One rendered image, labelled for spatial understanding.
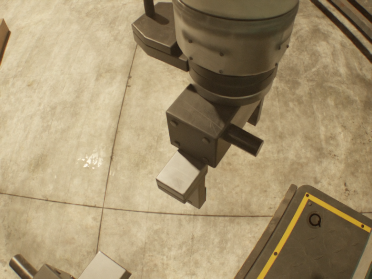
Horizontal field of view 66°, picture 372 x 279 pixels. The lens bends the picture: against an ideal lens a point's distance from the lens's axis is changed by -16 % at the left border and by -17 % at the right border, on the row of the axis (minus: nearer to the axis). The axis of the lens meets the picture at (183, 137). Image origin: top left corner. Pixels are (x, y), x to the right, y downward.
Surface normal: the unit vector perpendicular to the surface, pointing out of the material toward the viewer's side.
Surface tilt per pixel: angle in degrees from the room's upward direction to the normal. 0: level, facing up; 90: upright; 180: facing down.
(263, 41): 90
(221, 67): 90
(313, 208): 0
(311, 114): 0
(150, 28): 0
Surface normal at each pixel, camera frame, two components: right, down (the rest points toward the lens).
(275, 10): 0.41, 0.80
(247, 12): 0.03, 0.89
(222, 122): -0.05, -0.52
